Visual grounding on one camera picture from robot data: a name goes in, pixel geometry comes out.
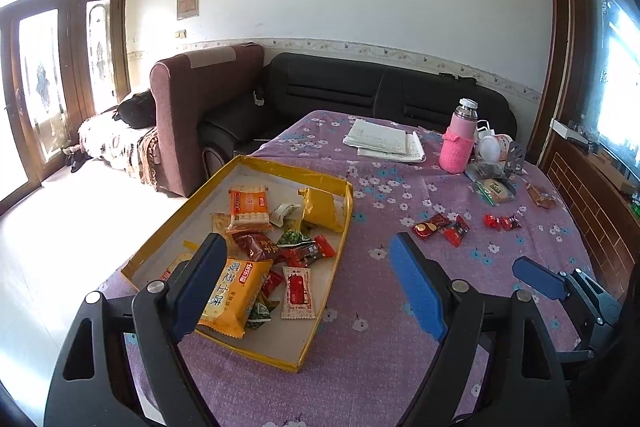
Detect yellow cardboard box tray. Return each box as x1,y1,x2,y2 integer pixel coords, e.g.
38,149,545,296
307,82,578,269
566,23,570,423
121,154,354,374

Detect dark red snack packet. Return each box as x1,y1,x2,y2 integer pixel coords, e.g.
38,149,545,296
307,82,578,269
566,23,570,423
277,236,336,267

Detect pale pastry packet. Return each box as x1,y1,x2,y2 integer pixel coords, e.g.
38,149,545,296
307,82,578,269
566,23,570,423
475,177,517,206

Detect grey metal holder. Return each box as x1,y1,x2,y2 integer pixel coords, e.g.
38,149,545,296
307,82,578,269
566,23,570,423
505,142,527,175

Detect red snack packet round print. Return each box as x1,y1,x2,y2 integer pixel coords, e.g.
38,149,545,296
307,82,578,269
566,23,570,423
411,213,451,242

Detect yellow foil snack packet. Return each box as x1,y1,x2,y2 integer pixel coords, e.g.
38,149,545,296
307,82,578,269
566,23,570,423
298,187,351,234

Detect wooden glass door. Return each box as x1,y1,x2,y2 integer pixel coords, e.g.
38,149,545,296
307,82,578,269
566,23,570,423
0,0,132,215

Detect pink sleeved thermos bottle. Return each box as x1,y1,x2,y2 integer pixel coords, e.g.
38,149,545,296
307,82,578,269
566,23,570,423
439,98,479,172

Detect white red snack packet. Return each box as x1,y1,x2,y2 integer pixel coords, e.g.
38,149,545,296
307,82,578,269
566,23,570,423
281,266,316,320

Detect white lined notebook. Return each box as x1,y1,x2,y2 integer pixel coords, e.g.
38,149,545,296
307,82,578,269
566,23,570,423
357,132,427,164

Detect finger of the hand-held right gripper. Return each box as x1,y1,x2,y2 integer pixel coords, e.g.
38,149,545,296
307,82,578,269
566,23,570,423
556,339,613,365
511,256,626,330

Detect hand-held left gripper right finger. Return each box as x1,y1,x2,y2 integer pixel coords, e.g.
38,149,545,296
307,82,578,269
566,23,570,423
389,232,573,427

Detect large orange cracker packet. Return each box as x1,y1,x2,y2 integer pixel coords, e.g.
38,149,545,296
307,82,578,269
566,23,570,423
197,258,275,339

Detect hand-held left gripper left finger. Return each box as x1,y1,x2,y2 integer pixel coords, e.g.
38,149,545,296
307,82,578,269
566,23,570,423
44,232,228,427

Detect black bag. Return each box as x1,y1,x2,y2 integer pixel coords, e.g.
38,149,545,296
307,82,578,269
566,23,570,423
112,89,157,130

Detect small white sachet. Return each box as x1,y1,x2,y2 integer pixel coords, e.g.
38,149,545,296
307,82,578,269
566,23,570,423
270,203,302,227

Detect pair of shoes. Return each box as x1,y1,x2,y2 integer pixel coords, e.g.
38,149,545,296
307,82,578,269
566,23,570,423
61,144,88,174

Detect white flat box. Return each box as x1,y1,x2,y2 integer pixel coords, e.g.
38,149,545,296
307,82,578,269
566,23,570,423
550,118,583,140

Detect white paper booklet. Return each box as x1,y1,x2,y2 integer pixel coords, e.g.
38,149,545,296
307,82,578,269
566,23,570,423
343,119,407,155

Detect dark plastic bag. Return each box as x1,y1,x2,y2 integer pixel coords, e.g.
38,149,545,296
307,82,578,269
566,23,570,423
467,160,511,180

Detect wooden glass cabinet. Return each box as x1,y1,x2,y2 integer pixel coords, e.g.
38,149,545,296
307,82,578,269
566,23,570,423
527,0,640,303

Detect purple floral tablecloth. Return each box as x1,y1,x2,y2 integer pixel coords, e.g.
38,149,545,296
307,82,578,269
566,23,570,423
92,109,618,427

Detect brown sofa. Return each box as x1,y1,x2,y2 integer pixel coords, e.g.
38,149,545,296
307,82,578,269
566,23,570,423
77,43,265,198

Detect white plastic cup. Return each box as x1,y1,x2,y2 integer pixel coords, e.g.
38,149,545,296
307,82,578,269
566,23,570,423
475,133,515,164

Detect patterned sofa blanket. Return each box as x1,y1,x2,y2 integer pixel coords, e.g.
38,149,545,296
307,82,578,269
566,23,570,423
77,113,161,185

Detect brown red snack packet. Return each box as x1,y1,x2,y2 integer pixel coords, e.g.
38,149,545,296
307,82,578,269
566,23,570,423
232,231,281,262

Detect black sofa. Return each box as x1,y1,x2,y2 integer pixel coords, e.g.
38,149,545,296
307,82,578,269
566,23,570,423
197,52,517,162

